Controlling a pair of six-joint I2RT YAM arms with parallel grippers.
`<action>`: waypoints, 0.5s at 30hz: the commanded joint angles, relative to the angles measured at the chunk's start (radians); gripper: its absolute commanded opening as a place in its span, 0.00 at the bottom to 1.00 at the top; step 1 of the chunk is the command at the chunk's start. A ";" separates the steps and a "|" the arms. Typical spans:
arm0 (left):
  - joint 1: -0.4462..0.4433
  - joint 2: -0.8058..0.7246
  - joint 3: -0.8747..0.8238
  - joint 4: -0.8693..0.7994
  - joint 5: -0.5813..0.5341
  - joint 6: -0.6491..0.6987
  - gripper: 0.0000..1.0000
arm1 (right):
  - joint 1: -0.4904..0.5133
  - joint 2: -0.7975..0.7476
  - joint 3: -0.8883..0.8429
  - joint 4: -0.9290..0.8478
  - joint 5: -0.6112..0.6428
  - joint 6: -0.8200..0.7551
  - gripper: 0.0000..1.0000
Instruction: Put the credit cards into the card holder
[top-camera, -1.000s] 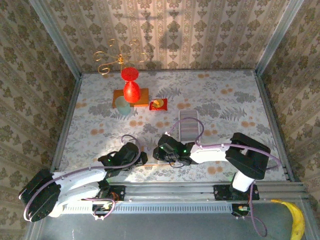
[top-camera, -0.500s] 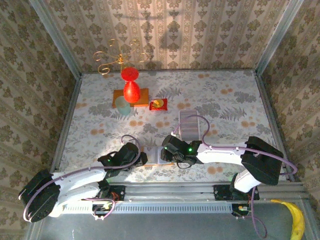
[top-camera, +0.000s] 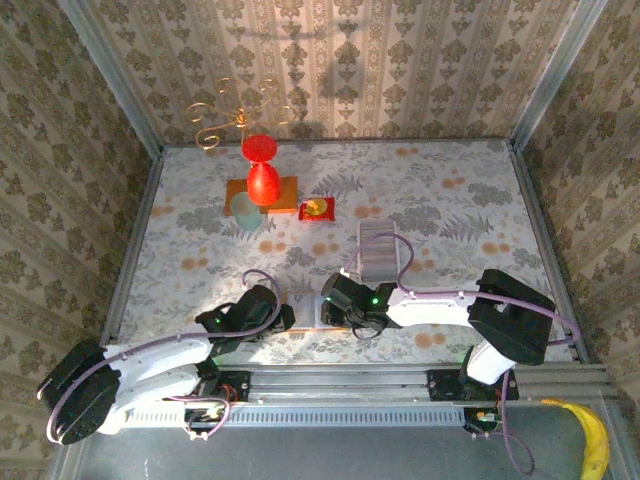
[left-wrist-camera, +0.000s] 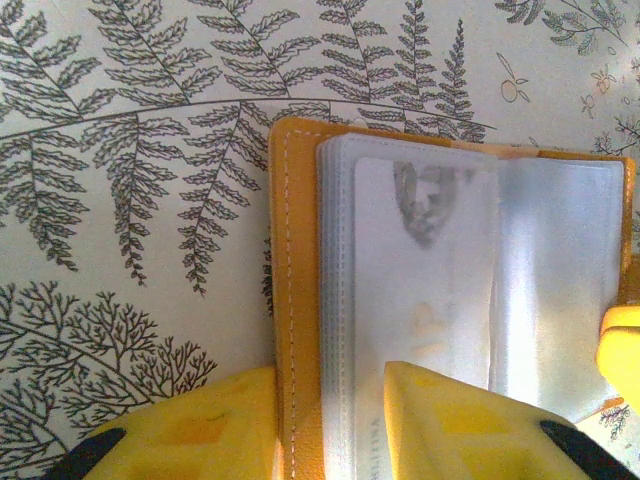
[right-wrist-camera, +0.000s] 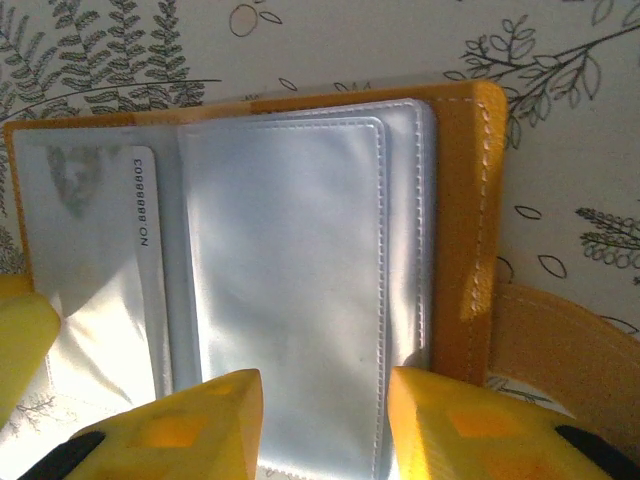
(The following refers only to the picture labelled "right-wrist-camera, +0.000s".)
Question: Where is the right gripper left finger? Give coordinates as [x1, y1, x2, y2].
[19, 368, 265, 480]

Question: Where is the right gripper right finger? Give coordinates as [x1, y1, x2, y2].
[387, 366, 640, 480]

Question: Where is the white VIP credit card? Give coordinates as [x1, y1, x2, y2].
[29, 143, 162, 396]

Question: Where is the orange leather card holder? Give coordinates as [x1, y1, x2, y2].
[2, 79, 640, 480]

